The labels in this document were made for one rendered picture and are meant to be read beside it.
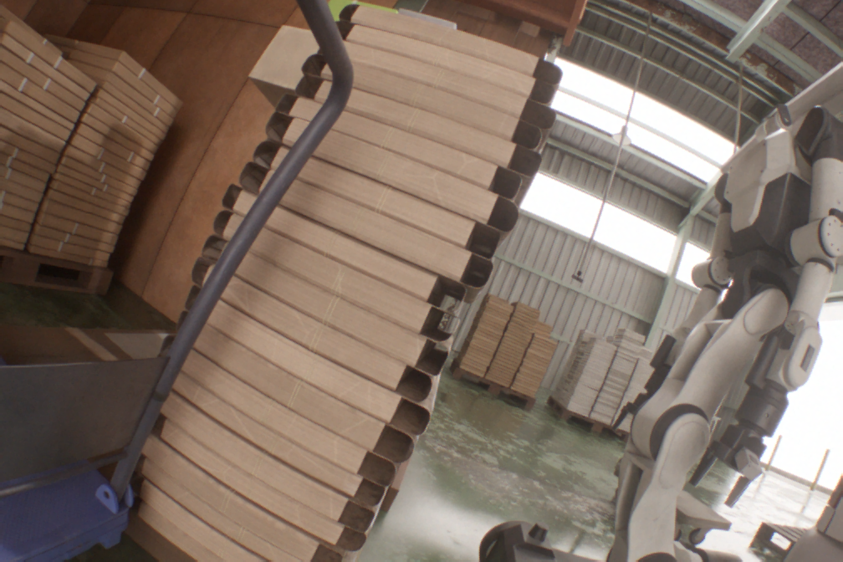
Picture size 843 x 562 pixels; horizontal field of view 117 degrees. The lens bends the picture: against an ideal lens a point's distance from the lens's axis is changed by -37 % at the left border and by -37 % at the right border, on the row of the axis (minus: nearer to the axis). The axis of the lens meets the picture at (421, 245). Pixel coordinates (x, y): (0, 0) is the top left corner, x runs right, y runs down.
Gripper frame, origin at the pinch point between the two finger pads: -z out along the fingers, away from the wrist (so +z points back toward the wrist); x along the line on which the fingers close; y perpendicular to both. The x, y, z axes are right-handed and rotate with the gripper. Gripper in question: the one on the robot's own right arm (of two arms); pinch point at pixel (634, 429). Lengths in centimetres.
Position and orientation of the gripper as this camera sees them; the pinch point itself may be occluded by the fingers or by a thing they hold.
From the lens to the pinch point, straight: 119.0
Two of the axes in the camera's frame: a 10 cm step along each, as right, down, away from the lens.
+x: -8.1, -5.5, 2.1
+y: -1.2, -1.9, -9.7
